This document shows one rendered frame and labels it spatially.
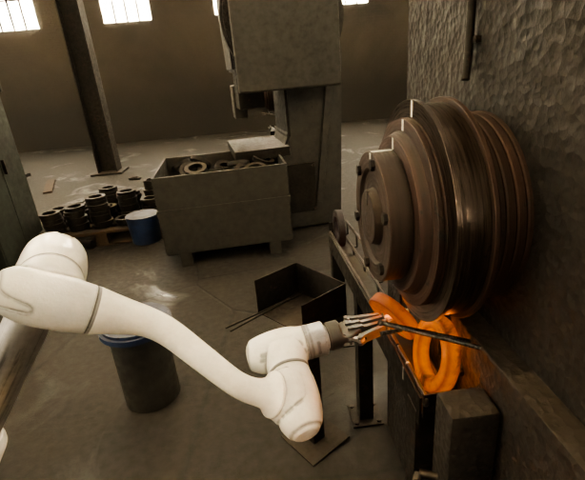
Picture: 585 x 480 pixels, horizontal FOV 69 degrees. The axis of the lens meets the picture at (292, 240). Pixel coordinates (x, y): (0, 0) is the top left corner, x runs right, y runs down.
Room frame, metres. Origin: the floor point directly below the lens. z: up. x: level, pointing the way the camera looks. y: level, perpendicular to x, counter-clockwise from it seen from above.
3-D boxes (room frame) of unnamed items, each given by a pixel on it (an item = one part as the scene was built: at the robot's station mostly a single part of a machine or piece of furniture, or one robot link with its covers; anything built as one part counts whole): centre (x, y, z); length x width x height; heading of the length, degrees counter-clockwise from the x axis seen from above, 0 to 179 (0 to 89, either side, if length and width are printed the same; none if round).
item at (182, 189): (3.58, 0.55, 0.39); 1.03 x 0.83 x 0.79; 97
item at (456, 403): (0.64, -0.32, 0.68); 0.11 x 0.08 x 0.24; 93
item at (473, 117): (0.88, -0.37, 1.11); 0.47 x 0.10 x 0.47; 3
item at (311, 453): (1.35, -0.01, 0.36); 0.26 x 0.20 x 0.72; 38
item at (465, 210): (0.88, -0.29, 1.11); 0.47 x 0.06 x 0.47; 3
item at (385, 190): (0.87, -0.19, 1.11); 0.28 x 0.06 x 0.28; 3
